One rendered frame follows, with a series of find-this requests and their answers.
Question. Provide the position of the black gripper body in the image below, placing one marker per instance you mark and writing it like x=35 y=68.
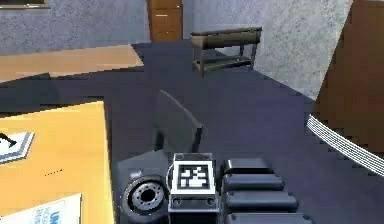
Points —
x=144 y=197

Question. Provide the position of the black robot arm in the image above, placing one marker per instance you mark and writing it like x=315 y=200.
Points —
x=233 y=196

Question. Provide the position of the yellow wooden table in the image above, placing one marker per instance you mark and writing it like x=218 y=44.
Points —
x=66 y=160

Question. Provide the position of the white printed paper sheet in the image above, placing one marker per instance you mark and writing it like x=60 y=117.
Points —
x=50 y=211

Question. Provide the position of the white grey flat plate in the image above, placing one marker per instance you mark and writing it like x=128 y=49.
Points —
x=15 y=146

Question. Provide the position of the dark brown side table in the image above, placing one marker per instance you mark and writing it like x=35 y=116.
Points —
x=225 y=46

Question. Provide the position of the brown wooden room door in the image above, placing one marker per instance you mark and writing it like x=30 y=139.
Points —
x=165 y=20

